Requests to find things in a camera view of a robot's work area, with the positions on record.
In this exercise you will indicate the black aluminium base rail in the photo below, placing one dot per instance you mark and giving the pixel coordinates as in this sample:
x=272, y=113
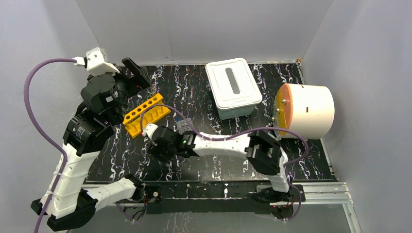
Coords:
x=234, y=197

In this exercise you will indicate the clear large test tube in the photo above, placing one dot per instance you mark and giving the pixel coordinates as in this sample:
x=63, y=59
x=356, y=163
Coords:
x=153, y=90

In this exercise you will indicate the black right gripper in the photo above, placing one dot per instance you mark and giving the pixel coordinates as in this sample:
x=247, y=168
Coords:
x=155, y=149

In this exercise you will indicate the mint green plastic bin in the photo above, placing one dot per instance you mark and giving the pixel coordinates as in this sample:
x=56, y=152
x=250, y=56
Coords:
x=235, y=112

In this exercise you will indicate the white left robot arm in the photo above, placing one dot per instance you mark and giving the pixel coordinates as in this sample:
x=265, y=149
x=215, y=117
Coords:
x=67, y=204

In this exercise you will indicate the yellow test tube rack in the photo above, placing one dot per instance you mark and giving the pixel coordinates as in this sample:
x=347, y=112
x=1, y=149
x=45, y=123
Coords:
x=135, y=120

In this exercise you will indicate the white bin lid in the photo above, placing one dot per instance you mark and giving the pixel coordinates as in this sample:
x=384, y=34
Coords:
x=232, y=84

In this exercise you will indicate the clear well plate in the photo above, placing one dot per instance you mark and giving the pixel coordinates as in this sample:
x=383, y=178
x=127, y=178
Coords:
x=184, y=125

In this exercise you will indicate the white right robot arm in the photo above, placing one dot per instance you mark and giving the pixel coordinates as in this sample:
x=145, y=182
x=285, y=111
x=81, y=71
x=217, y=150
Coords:
x=262, y=151

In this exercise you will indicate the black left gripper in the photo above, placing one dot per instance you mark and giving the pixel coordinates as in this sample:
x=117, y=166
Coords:
x=129, y=81

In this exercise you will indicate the white orange centrifuge drum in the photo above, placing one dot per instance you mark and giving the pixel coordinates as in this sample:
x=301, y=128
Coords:
x=307, y=110

